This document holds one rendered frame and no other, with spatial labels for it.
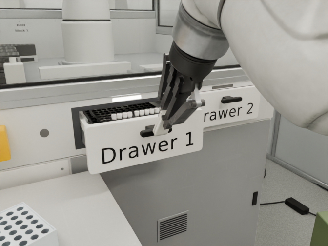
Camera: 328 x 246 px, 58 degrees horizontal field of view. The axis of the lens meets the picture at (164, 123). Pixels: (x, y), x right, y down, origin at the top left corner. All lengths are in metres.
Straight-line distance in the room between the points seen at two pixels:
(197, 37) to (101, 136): 0.32
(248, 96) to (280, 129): 1.57
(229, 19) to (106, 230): 0.44
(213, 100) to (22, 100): 0.52
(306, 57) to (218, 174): 0.84
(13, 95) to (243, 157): 0.76
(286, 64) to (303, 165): 2.24
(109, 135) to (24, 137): 0.23
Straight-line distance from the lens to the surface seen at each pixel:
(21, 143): 0.78
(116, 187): 0.89
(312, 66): 0.25
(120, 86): 0.78
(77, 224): 0.63
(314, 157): 2.41
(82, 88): 0.76
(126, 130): 0.65
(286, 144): 2.54
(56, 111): 0.76
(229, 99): 0.90
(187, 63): 0.45
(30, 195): 0.75
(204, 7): 0.37
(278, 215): 2.01
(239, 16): 0.30
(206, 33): 0.41
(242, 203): 1.22
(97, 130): 0.63
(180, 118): 0.53
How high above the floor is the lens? 1.14
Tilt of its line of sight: 20 degrees down
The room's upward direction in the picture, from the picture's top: straight up
